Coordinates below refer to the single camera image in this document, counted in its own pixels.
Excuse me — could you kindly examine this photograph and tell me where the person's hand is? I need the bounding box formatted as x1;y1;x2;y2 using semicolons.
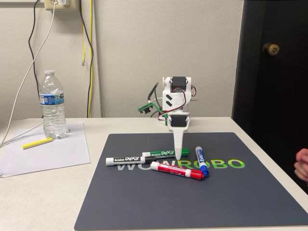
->
294;148;308;182

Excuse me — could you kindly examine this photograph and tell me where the yellow highlighter pen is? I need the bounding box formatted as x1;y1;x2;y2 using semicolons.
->
21;137;53;150

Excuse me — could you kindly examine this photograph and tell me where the white charger cable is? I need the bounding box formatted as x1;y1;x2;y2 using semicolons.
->
0;0;58;148

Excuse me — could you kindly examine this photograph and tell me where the dark door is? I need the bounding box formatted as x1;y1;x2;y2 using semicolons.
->
231;0;308;192

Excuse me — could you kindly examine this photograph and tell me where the brass door knob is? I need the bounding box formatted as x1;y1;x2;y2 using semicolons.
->
262;42;281;57

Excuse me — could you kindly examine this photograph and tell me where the blue dry erase marker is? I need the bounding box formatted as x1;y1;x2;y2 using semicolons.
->
194;146;210;179

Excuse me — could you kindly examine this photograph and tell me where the green mounted camera board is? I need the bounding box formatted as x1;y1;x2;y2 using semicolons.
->
137;102;168;126

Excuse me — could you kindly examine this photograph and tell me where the black cable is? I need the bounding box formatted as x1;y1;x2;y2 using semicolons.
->
28;0;41;119
78;9;94;118

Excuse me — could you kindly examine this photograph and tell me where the yellow cable with clear plug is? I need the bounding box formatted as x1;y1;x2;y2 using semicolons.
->
80;0;86;66

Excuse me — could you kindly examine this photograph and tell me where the green dry erase marker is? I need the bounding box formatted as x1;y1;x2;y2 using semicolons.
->
141;148;190;159

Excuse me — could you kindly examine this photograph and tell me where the dark grey WOWROBO mat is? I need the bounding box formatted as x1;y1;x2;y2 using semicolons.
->
74;132;308;231

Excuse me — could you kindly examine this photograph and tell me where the white paper sheet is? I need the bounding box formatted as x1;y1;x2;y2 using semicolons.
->
0;122;91;178

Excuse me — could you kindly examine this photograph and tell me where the clear plastic water bottle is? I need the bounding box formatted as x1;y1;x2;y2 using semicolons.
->
38;70;68;140

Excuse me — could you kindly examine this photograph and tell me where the red dry erase marker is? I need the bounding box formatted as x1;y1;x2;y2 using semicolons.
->
151;161;204;181

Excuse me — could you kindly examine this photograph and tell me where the grey camera cable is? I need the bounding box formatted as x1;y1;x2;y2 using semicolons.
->
147;82;167;118

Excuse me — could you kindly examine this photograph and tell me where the beige wall outlet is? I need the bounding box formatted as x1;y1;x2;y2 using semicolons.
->
44;0;79;12

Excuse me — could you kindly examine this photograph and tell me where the black dry erase marker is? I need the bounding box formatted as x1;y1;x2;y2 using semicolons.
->
105;155;157;167

